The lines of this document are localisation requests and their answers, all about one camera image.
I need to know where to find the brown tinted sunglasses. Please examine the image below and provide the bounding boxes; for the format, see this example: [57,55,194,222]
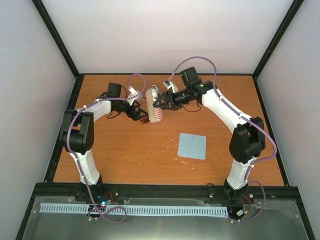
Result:
[141,118,150,125]

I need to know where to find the purple cable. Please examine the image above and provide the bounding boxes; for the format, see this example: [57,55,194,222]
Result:
[170,56,278,223]
[68,73,147,224]

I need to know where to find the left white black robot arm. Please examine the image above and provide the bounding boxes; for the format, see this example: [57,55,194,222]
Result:
[58,83,148,202]

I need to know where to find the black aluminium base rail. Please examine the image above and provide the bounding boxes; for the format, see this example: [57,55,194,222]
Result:
[33,182,300,204]

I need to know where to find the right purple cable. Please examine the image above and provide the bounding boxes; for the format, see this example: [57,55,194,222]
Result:
[170,56,278,223]

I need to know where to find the blue cleaning cloth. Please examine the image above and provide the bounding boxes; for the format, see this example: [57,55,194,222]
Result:
[177,133,207,160]

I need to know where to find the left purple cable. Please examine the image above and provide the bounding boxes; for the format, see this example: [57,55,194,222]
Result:
[68,73,147,224]

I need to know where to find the flag pattern glasses case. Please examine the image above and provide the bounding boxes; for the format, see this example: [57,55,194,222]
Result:
[145,85,165,124]

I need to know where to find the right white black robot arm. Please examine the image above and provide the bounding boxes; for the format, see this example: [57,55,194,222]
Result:
[148,67,266,202]

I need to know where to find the light blue slotted cable duct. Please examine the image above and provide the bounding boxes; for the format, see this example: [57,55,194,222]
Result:
[39,203,229,218]

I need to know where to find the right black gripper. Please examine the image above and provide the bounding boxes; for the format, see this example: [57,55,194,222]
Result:
[153,87,192,111]

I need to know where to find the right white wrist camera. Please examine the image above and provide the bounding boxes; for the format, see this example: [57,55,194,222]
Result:
[163,80,179,93]

